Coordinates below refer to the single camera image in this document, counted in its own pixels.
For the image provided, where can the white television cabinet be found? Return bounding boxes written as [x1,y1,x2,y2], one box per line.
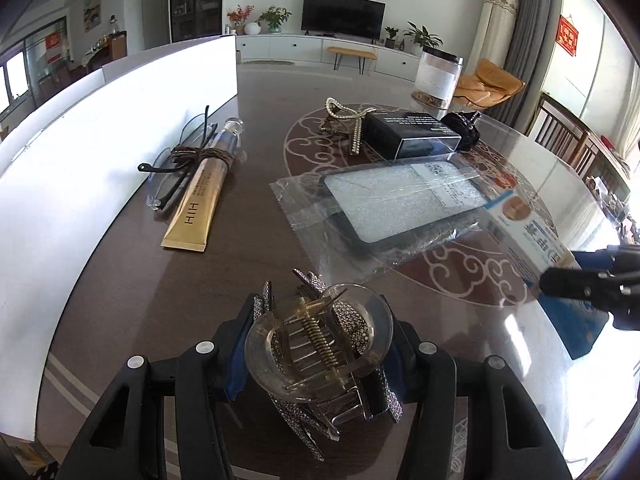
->
[235,32,423,83]

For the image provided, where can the red wall hanging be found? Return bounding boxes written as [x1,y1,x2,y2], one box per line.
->
[557,14,581,57]

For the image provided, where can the large leafy potted plant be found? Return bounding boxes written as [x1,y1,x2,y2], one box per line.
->
[404,21,443,56]

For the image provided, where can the clear plastic hair claw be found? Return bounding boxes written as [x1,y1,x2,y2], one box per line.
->
[244,282,396,423]

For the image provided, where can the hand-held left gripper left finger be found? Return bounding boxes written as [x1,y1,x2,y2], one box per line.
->
[59,292,266,480]

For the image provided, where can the black television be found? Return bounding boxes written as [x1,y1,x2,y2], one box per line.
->
[301,0,387,40]

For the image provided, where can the wooden dining chair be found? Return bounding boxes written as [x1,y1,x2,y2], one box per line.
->
[575,132,633,196]
[527,91,601,176]

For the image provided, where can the wooden bench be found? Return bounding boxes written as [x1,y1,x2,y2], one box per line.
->
[327,46,377,75]

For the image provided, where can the dark glass display cabinet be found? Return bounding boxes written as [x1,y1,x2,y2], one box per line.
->
[169,0,225,41]

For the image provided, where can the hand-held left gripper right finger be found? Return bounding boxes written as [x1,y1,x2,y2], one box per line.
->
[382,316,573,480]

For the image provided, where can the clear jar black lid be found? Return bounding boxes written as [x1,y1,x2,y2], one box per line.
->
[411,50,465,110]

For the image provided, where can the brown braided hair tie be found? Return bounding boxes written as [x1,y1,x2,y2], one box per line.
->
[167,144,236,167]

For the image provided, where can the red flower bouquet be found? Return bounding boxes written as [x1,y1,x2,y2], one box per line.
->
[226,5,255,36]

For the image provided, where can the black rectangular box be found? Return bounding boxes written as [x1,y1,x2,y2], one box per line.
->
[361,111,462,161]

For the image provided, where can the phone case in clear bag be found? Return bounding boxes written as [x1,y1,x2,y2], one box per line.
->
[270,159,516,288]

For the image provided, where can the rhinestone hair clip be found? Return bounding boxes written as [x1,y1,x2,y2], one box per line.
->
[252,267,405,462]

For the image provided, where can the red door poster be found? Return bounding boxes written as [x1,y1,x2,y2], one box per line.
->
[46,31,66,63]

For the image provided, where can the orange lounge chair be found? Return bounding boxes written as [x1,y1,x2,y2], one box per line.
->
[452,57,527,109]

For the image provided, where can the pearl hair claw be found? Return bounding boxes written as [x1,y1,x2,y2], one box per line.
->
[320,97,377,156]

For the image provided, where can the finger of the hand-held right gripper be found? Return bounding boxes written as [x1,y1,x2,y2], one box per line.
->
[571,244,640,272]
[538,265,640,312]

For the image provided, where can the grey curtain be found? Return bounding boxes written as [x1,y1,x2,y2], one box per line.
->
[505,0,566,136]

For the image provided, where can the rimless glasses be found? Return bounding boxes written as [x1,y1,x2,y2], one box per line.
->
[137,105,221,211]

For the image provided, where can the small black scrunchie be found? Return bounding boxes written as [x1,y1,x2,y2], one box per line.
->
[440,111,482,153]

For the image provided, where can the green potted plant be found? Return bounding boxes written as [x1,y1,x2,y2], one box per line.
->
[258,6,292,34]

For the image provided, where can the gold cosmetic tube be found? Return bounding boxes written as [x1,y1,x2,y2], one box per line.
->
[161,117,246,253]

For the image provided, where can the covered standing air conditioner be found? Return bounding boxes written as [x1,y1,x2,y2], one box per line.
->
[470,0,521,79]

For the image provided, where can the blue white cardboard box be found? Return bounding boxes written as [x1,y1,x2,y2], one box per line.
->
[482,190,621,361]

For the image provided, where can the framed wall painting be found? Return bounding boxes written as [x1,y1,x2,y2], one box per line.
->
[82,0,102,32]

